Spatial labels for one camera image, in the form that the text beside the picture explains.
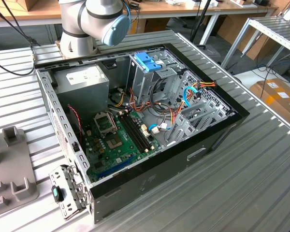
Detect blue data wire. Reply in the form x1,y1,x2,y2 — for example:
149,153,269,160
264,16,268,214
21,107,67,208
148,85,202,132

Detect grey metal disk bay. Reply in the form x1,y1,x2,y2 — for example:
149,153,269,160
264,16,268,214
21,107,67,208
164,98,235,147

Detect RAM slot white clips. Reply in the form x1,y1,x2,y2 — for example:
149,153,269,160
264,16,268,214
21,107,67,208
126,109,155,149
119,111,149,152

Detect RAM slot black clips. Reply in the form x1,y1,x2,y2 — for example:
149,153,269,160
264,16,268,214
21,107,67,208
117,114,145,154
124,112,151,150

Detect metal socket cover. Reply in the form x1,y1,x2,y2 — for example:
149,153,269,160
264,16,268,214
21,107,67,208
93,111,118,134

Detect grey metal drive cage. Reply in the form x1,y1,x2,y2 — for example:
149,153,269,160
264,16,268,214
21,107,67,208
125,47,184,104

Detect CPU socket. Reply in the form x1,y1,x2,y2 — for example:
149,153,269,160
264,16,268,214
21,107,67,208
105,135,124,149

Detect green motherboard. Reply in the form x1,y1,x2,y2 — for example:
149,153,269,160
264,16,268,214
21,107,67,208
83,108,164,183

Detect blue plastic drive latch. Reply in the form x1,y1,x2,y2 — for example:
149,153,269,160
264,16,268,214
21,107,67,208
134,52,165,73

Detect blue expansion slot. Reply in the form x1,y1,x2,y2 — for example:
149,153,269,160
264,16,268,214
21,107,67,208
96,156,134,179

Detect black open PC case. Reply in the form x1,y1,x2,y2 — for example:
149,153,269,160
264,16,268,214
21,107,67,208
33,43,251,224

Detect grey power supply unit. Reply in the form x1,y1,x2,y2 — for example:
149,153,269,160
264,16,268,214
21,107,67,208
52,64,110,121

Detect plain cardboard box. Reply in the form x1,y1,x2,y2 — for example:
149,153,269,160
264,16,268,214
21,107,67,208
131,18,170,34

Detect metal expansion card retainer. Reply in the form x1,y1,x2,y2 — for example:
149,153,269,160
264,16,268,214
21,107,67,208
49,163,92,221

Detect black tripod stand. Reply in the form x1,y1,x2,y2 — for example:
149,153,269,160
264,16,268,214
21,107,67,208
189,0,212,45

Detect black teal retainer latch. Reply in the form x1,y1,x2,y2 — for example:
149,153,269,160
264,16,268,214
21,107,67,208
51,185,65,203

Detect cardboard box with labels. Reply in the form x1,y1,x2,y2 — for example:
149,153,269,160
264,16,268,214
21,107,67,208
250,78,290,126

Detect long wooden desk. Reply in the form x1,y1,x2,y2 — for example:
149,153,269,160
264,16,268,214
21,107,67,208
0,0,280,46

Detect grey parts rack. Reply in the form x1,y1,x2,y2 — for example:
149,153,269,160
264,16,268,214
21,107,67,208
0,126,41,215

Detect aluminium slat table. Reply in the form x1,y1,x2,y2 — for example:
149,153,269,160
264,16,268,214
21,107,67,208
221,16,290,71

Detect small brown box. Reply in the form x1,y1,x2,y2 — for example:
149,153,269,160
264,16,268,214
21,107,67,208
16,0,39,12

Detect multicolour wire bundle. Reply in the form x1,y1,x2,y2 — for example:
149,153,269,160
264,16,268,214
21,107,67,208
129,88,184,124

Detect yellow wire pair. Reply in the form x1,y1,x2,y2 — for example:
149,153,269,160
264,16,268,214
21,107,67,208
110,88,125,108

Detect orange yellow red power wire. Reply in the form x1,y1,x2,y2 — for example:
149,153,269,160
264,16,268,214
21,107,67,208
192,81,217,100

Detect red black twisted wire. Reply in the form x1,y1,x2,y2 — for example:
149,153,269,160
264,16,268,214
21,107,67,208
67,104,85,143

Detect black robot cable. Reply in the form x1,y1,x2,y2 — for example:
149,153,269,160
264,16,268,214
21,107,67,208
0,0,42,77

